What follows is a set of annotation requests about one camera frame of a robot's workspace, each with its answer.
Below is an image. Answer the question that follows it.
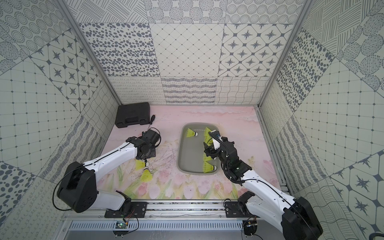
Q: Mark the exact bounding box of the yellow shuttlecock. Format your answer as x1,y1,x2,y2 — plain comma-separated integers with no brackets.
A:
203,153,212,163
203,162,216,174
204,127,211,138
204,136,213,146
140,168,153,183
186,129,198,138
135,160,146,171

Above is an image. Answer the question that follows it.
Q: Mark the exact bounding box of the grey plastic storage box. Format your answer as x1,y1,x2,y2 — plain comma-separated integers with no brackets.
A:
177,123,218,175

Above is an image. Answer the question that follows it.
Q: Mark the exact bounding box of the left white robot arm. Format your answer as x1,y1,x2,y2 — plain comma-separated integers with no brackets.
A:
53,128,161,217

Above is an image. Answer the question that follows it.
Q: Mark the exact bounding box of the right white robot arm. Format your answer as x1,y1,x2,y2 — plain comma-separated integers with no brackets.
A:
204,131,324,240

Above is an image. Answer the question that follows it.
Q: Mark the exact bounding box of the black plastic tool case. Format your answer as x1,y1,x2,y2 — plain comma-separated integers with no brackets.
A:
115,102,151,128

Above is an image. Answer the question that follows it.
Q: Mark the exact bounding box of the small black circuit module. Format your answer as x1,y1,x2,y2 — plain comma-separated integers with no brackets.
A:
243,220,258,236

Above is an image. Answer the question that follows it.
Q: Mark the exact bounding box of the small green circuit board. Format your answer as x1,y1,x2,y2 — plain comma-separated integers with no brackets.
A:
114,221,128,231

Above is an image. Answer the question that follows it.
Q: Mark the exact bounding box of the black handled screwdriver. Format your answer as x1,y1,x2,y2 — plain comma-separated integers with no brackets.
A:
149,115,156,125

